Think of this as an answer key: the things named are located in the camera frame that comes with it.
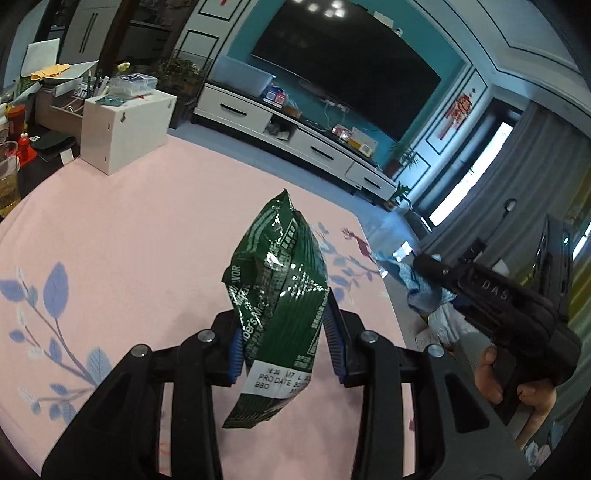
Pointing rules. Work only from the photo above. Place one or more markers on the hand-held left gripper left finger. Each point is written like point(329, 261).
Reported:
point(234, 360)

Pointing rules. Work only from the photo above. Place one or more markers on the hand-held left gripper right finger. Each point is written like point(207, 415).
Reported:
point(336, 346)

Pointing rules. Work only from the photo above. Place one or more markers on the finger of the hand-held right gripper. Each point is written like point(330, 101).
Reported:
point(434, 270)

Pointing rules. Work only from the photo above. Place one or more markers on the light blue packet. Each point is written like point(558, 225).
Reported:
point(418, 288)

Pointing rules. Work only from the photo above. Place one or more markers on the green snack bag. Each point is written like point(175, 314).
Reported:
point(277, 286)

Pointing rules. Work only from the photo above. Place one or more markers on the person's right hand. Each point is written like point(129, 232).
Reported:
point(489, 378)

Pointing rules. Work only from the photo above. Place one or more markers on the grey curtain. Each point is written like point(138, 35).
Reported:
point(508, 175)

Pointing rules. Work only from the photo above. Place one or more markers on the yellow desk calendar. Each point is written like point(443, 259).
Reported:
point(362, 142)

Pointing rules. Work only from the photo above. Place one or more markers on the pink leaf-print tablecloth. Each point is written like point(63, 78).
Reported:
point(115, 240)

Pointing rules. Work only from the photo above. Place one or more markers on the black television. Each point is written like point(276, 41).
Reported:
point(351, 60)

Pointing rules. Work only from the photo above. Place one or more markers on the red blue small box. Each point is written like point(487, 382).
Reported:
point(276, 96)

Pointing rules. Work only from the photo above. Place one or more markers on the white TV cabinet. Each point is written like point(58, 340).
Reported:
point(240, 115)

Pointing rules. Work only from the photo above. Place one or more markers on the white wooden box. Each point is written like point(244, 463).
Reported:
point(124, 134)

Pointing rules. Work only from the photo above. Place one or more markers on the clear plastic storage bin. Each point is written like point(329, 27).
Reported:
point(242, 76)

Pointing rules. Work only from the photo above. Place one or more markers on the dark notebook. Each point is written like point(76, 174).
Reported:
point(53, 140)

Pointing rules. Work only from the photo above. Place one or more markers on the clear cup with yellow drink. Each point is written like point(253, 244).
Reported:
point(9, 184)

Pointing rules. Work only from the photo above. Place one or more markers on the large leafy potted plant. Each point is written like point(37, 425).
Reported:
point(180, 78)

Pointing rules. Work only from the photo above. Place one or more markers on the clear lidded plastic container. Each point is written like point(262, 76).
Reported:
point(134, 85)

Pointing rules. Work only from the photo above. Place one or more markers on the red toy figure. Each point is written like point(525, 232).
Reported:
point(25, 147)

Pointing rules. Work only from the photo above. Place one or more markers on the cardboard box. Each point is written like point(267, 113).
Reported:
point(60, 110)

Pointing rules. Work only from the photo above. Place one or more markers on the white box with yellow cloth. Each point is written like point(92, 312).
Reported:
point(46, 64)

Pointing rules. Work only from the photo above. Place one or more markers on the red wall decoration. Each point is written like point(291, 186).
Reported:
point(459, 110)

